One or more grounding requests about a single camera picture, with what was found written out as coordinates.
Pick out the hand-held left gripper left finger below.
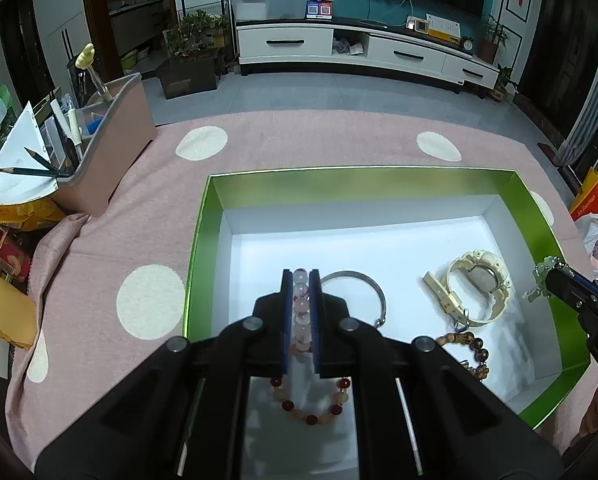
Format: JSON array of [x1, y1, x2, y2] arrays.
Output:
[[34, 269, 294, 480]]

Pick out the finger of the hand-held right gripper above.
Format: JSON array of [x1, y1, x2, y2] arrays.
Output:
[[546, 271, 598, 314], [554, 263, 598, 306]]

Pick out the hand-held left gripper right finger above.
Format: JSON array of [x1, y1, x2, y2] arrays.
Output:
[[309, 269, 565, 480]]

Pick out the pink bead bracelet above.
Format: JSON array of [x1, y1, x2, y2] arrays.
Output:
[[291, 269, 314, 366]]

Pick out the green bead ornament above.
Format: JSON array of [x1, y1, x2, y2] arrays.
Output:
[[524, 256, 565, 303]]

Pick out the silver bangle with charm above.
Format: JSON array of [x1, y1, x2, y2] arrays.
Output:
[[320, 270, 387, 331]]

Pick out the green cardboard box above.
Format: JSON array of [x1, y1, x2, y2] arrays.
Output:
[[181, 167, 592, 480]]

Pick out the cream plastic wristwatch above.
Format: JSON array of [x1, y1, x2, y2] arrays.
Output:
[[423, 250, 514, 333]]

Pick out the person's right hand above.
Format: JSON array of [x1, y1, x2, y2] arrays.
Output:
[[579, 375, 598, 441]]

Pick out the yellow and red paper bag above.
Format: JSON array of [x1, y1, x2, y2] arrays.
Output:
[[569, 167, 598, 223]]

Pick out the pink polka-dot tablecloth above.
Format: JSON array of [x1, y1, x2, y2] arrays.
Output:
[[4, 110, 598, 461]]

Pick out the grey striped curtain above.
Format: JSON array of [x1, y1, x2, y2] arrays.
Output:
[[564, 15, 598, 166]]

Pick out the small potted floor plant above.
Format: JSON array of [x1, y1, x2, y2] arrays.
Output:
[[492, 64, 520, 103]]

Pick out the pink organiser bin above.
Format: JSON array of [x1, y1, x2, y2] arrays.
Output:
[[54, 72, 159, 218]]

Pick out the potted plant in brown pot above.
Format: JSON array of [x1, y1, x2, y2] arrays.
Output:
[[479, 14, 512, 63]]

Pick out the black plant crate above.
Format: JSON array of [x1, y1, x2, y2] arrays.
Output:
[[156, 50, 220, 100]]

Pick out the white television cabinet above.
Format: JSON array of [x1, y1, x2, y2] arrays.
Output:
[[234, 17, 500, 96]]

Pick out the yellow bear-print package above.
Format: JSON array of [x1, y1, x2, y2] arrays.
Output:
[[0, 265, 40, 351]]

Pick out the dark pencil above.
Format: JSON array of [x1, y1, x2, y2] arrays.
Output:
[[0, 166, 72, 178], [24, 147, 60, 171]]

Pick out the red snack packets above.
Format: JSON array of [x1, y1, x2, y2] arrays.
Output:
[[0, 210, 32, 281]]

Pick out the white and yellow desk calendar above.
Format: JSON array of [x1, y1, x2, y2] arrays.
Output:
[[426, 12, 462, 41]]

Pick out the blue and red display frames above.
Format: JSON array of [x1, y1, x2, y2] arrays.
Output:
[[306, 0, 334, 21]]

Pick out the clear plastic storage box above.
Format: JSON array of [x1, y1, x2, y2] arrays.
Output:
[[228, 0, 312, 23]]

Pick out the white paper sheets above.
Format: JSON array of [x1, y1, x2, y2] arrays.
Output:
[[0, 101, 60, 206]]

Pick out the yellow-topped clear stick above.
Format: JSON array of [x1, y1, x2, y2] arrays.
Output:
[[76, 44, 112, 101]]

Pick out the red and peach bead bracelet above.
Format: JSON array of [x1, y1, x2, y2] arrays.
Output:
[[270, 375, 352, 426]]

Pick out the brown wooden bead bracelet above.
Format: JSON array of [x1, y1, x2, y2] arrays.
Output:
[[434, 330, 491, 383]]

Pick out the leafy plants in wire cage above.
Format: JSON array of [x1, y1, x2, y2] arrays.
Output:
[[166, 10, 230, 58]]

